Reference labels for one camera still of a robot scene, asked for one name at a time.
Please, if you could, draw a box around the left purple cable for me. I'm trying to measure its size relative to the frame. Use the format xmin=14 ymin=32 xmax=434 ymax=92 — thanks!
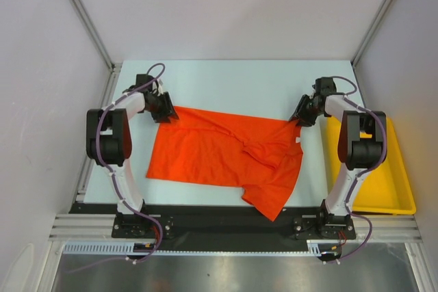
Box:
xmin=66 ymin=62 xmax=168 ymax=272

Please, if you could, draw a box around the white slotted cable duct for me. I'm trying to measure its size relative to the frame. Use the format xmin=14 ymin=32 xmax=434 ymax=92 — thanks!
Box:
xmin=63 ymin=240 xmax=339 ymax=257

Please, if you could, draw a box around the purple cable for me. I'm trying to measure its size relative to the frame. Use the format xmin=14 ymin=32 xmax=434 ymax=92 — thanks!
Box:
xmin=66 ymin=62 xmax=168 ymax=272
xmin=321 ymin=75 xmax=389 ymax=265

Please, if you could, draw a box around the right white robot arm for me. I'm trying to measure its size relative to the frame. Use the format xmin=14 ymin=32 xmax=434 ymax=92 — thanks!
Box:
xmin=290 ymin=76 xmax=387 ymax=238

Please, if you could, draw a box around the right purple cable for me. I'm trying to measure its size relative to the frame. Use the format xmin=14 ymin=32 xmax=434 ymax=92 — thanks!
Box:
xmin=321 ymin=75 xmax=389 ymax=265

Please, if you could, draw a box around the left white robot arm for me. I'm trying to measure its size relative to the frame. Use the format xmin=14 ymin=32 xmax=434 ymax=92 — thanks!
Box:
xmin=86 ymin=73 xmax=179 ymax=237

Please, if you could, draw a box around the yellow plastic bin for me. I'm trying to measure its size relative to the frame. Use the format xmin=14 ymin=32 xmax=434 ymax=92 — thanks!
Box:
xmin=322 ymin=118 xmax=416 ymax=215

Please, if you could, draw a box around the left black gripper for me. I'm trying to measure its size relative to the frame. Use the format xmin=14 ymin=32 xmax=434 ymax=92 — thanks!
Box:
xmin=145 ymin=92 xmax=178 ymax=124

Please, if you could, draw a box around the orange t-shirt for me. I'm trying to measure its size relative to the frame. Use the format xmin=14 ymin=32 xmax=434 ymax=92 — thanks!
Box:
xmin=146 ymin=106 xmax=303 ymax=221

